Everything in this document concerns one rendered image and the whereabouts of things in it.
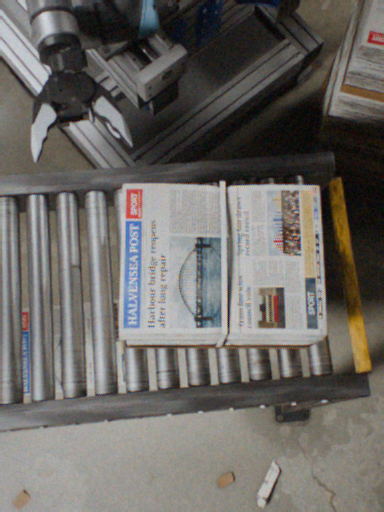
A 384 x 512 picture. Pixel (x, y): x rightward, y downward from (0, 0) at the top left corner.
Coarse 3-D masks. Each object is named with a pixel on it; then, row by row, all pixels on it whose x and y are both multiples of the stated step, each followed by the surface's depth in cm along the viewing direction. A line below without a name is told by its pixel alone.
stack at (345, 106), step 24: (360, 0) 191; (360, 24) 173; (360, 48) 159; (360, 72) 168; (336, 96) 183; (336, 120) 193; (360, 120) 189; (312, 144) 222; (336, 144) 208; (360, 144) 204; (360, 168) 219; (360, 192) 235
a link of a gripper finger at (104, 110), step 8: (96, 104) 107; (104, 104) 107; (96, 112) 107; (104, 112) 107; (112, 112) 107; (104, 120) 108; (112, 120) 107; (120, 120) 107; (112, 128) 107; (120, 128) 106; (120, 136) 107; (128, 136) 107; (128, 144) 107
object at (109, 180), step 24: (120, 168) 151; (144, 168) 151; (168, 168) 151; (192, 168) 152; (216, 168) 152; (240, 168) 152; (264, 168) 152; (288, 168) 152; (312, 168) 152; (0, 192) 149; (24, 192) 149; (48, 192) 149; (72, 192) 150
